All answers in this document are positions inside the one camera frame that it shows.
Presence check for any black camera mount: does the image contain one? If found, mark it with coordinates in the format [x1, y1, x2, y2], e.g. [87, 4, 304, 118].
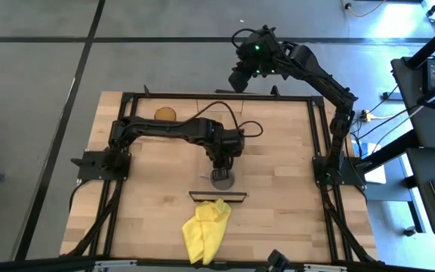
[254, 249, 291, 272]

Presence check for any black desk with laptop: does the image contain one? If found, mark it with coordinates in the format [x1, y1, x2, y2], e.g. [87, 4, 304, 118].
[390, 55, 435, 149]

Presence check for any black metal frame shelf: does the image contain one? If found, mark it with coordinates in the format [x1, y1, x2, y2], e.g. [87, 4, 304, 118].
[188, 190, 248, 205]

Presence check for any yellow microfibre cloth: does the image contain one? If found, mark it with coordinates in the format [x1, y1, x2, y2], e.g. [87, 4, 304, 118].
[181, 198, 233, 266]

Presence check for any black keyboard desk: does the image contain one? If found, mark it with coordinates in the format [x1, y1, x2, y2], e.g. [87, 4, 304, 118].
[405, 146, 435, 238]

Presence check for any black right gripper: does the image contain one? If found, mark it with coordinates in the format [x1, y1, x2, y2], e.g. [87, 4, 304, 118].
[227, 24, 287, 94]

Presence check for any yellow floor cable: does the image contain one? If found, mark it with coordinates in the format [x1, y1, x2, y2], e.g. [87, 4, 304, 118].
[340, 0, 388, 18]

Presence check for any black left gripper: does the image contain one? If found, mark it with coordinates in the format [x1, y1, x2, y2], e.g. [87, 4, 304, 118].
[201, 127, 246, 182]

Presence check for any black aluminium table frame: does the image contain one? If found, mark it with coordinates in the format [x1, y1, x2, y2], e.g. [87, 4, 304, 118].
[61, 85, 385, 267]

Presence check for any grey round disc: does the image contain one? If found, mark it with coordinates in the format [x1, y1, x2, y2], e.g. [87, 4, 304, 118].
[209, 168, 236, 191]

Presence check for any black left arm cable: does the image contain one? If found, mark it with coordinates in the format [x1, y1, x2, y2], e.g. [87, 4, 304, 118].
[187, 100, 264, 139]

